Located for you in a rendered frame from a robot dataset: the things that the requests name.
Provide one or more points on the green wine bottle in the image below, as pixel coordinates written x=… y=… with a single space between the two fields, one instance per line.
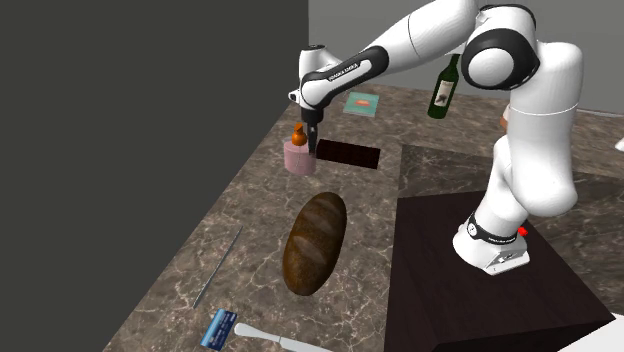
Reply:
x=443 y=95

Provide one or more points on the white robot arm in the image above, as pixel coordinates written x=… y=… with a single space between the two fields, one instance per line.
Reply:
x=541 y=146

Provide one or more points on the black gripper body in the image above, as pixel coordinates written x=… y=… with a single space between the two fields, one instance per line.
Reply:
x=311 y=116

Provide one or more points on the blue card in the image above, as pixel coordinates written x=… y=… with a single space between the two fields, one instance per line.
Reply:
x=219 y=330

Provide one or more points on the thin grey rod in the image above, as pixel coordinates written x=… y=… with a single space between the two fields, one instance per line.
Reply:
x=218 y=267

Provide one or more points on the teal book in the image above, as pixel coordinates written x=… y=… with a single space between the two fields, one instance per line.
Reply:
x=360 y=104

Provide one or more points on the pink soap dispenser orange pump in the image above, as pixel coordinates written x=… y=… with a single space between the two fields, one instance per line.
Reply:
x=298 y=160

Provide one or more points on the silver butter knife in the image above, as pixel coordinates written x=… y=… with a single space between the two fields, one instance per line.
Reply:
x=273 y=339

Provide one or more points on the dark robot stand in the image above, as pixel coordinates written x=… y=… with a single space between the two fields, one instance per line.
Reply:
x=448 y=302

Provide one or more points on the brown bread loaf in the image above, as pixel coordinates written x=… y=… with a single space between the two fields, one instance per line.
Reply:
x=314 y=244

